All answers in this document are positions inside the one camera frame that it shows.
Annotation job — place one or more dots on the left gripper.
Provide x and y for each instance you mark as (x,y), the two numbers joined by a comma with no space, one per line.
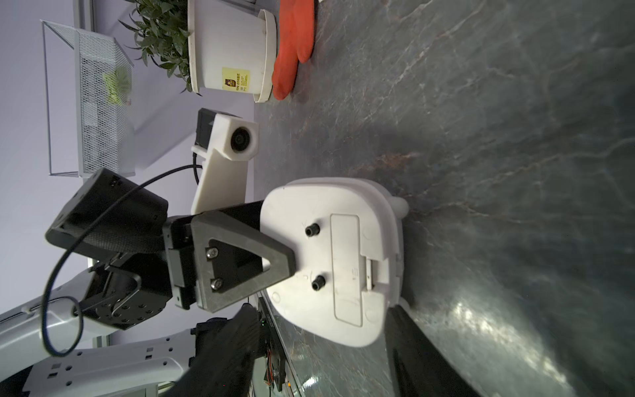
(147,259)

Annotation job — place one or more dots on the white alarm device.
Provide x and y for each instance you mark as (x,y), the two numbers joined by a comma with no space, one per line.
(347,237)

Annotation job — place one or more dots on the green item in basket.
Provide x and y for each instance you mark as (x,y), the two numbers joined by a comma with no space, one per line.
(118,86)

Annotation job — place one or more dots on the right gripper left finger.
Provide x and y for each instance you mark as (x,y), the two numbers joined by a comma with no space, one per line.
(225,367)

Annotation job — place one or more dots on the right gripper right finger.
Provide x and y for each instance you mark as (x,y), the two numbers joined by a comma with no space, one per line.
(417,368)

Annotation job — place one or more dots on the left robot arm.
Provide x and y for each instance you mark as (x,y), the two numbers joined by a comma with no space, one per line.
(41,344)

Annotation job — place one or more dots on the white wire basket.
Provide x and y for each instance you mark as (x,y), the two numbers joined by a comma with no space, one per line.
(104,131)

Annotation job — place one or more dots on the orange rubber glove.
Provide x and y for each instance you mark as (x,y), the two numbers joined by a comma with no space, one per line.
(296,43)

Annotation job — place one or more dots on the potted green plant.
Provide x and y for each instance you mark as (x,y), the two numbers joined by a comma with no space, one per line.
(208,44)

